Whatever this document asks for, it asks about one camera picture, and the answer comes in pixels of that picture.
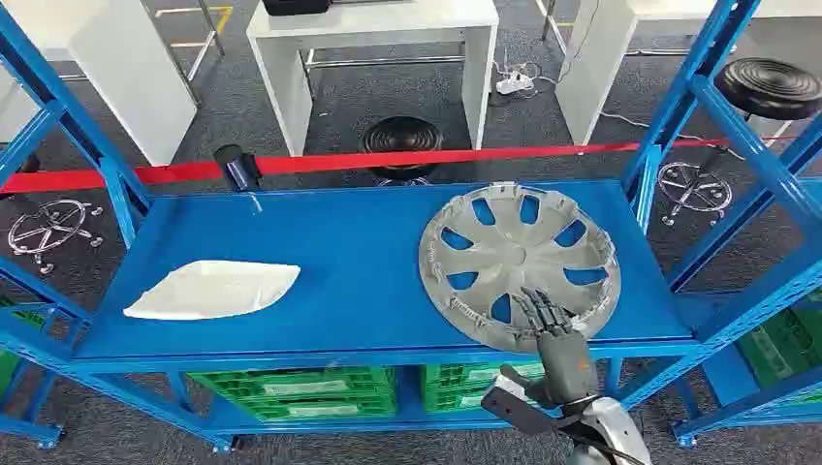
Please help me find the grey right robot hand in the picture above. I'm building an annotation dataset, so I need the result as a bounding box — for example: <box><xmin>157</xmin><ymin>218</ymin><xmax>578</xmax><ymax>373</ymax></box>
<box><xmin>499</xmin><ymin>287</ymin><xmax>603</xmax><ymax>409</ymax></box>

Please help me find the grey plastic hubcap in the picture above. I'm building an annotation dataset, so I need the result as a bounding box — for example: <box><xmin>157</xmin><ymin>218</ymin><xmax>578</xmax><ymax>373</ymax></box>
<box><xmin>418</xmin><ymin>181</ymin><xmax>622</xmax><ymax>355</ymax></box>

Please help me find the green plastic crate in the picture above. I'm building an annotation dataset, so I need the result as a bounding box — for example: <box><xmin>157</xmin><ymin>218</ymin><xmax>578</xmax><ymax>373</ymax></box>
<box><xmin>422</xmin><ymin>384</ymin><xmax>515</xmax><ymax>415</ymax></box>
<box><xmin>188</xmin><ymin>366</ymin><xmax>396</xmax><ymax>400</ymax></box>
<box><xmin>236</xmin><ymin>396</ymin><xmax>398</xmax><ymax>423</ymax></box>
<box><xmin>0</xmin><ymin>294</ymin><xmax>47</xmax><ymax>396</ymax></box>
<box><xmin>735</xmin><ymin>289</ymin><xmax>822</xmax><ymax>407</ymax></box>
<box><xmin>420</xmin><ymin>362</ymin><xmax>547</xmax><ymax>388</ymax></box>

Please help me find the blue metal side rack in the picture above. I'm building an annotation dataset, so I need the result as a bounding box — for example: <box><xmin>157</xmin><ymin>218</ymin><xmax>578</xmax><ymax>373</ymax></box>
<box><xmin>0</xmin><ymin>256</ymin><xmax>91</xmax><ymax>450</ymax></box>
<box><xmin>669</xmin><ymin>290</ymin><xmax>822</xmax><ymax>450</ymax></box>

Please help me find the large blue metal shelf rack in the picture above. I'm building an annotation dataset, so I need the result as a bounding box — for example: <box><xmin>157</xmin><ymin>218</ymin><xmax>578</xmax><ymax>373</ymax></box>
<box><xmin>0</xmin><ymin>0</ymin><xmax>822</xmax><ymax>453</ymax></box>

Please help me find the red barrier tape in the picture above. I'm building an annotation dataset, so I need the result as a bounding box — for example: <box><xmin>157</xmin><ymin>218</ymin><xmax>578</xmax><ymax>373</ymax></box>
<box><xmin>0</xmin><ymin>136</ymin><xmax>799</xmax><ymax>195</ymax></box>

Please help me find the black round stool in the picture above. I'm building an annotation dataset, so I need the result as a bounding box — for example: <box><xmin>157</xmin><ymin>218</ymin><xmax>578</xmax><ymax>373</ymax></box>
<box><xmin>359</xmin><ymin>115</ymin><xmax>445</xmax><ymax>188</ymax></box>
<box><xmin>656</xmin><ymin>57</ymin><xmax>822</xmax><ymax>228</ymax></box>
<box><xmin>7</xmin><ymin>199</ymin><xmax>105</xmax><ymax>276</ymax></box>

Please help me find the white power strip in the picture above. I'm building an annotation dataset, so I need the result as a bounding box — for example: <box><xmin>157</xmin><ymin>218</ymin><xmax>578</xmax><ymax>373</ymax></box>
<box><xmin>494</xmin><ymin>71</ymin><xmax>536</xmax><ymax>97</ymax></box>

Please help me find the white desk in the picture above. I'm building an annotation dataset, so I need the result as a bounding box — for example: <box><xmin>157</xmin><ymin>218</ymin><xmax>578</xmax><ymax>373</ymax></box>
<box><xmin>554</xmin><ymin>0</ymin><xmax>822</xmax><ymax>147</ymax></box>
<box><xmin>0</xmin><ymin>0</ymin><xmax>199</xmax><ymax>168</ymax></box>
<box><xmin>246</xmin><ymin>0</ymin><xmax>500</xmax><ymax>158</ymax></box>

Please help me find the black device on desk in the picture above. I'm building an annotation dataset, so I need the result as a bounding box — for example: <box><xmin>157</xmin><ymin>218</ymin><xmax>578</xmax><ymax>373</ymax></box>
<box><xmin>262</xmin><ymin>0</ymin><xmax>333</xmax><ymax>17</ymax></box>

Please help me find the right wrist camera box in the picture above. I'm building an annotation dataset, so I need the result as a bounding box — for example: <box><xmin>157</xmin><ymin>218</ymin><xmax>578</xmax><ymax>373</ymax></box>
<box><xmin>480</xmin><ymin>375</ymin><xmax>561</xmax><ymax>438</ymax></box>

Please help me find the white floor cable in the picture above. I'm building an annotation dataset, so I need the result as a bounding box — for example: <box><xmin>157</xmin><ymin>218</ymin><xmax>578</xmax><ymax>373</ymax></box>
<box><xmin>599</xmin><ymin>111</ymin><xmax>747</xmax><ymax>162</ymax></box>

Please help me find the black hanging cable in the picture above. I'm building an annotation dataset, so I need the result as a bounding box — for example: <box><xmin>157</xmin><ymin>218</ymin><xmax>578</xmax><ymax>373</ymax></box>
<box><xmin>556</xmin><ymin>0</ymin><xmax>602</xmax><ymax>86</ymax></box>

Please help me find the black barrier post head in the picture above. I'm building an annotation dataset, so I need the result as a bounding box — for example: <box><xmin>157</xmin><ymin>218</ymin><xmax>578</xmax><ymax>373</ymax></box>
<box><xmin>213</xmin><ymin>143</ymin><xmax>264</xmax><ymax>193</ymax></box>

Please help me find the steel table frame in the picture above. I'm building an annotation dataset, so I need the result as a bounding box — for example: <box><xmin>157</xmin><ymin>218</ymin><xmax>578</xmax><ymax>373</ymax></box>
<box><xmin>140</xmin><ymin>0</ymin><xmax>234</xmax><ymax>84</ymax></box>

